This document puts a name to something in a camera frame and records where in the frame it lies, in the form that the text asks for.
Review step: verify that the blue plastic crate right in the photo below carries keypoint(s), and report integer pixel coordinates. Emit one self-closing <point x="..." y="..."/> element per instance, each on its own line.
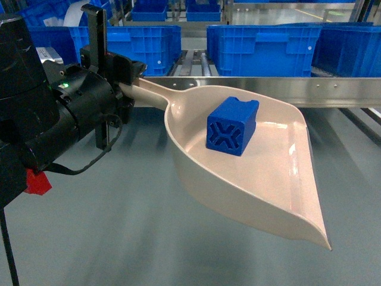
<point x="263" y="50"/>

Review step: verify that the steel flow rack shelf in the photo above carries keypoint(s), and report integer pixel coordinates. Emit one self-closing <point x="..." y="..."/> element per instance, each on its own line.
<point x="358" y="98"/>

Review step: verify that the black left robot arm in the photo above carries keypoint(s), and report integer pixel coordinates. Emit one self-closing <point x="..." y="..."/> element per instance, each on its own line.
<point x="47" y="108"/>

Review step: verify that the blue plastic block part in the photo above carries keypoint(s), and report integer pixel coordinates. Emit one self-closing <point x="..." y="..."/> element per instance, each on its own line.
<point x="231" y="126"/>

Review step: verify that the blue plastic crate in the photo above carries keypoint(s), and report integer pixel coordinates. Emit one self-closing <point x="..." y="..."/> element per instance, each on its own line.
<point x="156" y="46"/>
<point x="263" y="50"/>

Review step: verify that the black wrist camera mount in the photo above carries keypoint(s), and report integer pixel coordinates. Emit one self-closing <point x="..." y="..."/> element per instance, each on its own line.
<point x="97" y="26"/>

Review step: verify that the beige plastic dustpan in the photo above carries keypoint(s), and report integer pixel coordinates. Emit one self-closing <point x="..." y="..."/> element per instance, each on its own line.
<point x="270" y="187"/>

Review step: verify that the blue crate far right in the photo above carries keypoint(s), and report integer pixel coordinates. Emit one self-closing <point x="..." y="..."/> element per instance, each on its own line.
<point x="348" y="49"/>

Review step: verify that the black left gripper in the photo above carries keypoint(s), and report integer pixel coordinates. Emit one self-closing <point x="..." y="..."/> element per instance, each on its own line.
<point x="89" y="98"/>

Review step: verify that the blue plastic crate left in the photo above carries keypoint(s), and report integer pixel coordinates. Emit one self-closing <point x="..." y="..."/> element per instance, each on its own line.
<point x="156" y="46"/>

